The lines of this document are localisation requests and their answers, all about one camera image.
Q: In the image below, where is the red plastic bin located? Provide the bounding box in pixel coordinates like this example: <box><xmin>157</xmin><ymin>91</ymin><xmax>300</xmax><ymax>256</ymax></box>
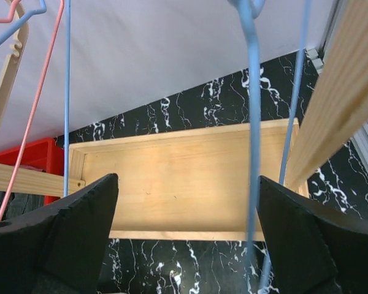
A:
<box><xmin>0</xmin><ymin>138</ymin><xmax>64</xmax><ymax>176</ymax></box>

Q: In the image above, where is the dark grey garment in bin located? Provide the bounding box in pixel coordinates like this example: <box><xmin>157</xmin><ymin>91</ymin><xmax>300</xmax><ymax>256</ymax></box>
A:
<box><xmin>0</xmin><ymin>191</ymin><xmax>44</xmax><ymax>221</ymax></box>

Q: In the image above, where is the wooden clothes rack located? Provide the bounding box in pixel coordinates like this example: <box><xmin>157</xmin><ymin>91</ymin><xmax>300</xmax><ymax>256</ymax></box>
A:
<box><xmin>0</xmin><ymin>1</ymin><xmax>368</xmax><ymax>241</ymax></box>

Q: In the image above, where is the blue hanger of black skirt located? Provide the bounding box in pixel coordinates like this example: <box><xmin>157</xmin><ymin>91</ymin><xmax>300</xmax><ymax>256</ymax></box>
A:
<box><xmin>0</xmin><ymin>1</ymin><xmax>71</xmax><ymax>196</ymax></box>

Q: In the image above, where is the blue hanger of plaid skirt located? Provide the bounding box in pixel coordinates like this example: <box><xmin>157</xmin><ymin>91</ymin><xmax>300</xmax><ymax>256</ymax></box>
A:
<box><xmin>229</xmin><ymin>1</ymin><xmax>312</xmax><ymax>282</ymax></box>

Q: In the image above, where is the wooden hanger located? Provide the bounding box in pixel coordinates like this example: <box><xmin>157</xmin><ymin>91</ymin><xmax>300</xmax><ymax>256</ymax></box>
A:
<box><xmin>0</xmin><ymin>0</ymin><xmax>30</xmax><ymax>160</ymax></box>

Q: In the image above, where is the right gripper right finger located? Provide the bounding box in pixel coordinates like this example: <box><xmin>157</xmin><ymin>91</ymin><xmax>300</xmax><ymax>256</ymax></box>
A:
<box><xmin>258</xmin><ymin>176</ymin><xmax>368</xmax><ymax>293</ymax></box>

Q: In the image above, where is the pink wire hanger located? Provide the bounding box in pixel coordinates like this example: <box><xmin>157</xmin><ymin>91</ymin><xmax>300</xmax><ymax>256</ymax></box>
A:
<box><xmin>0</xmin><ymin>0</ymin><xmax>65</xmax><ymax>221</ymax></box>

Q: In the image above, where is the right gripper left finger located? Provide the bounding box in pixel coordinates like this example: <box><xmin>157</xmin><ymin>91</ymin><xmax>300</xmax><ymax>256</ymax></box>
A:
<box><xmin>0</xmin><ymin>173</ymin><xmax>118</xmax><ymax>293</ymax></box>

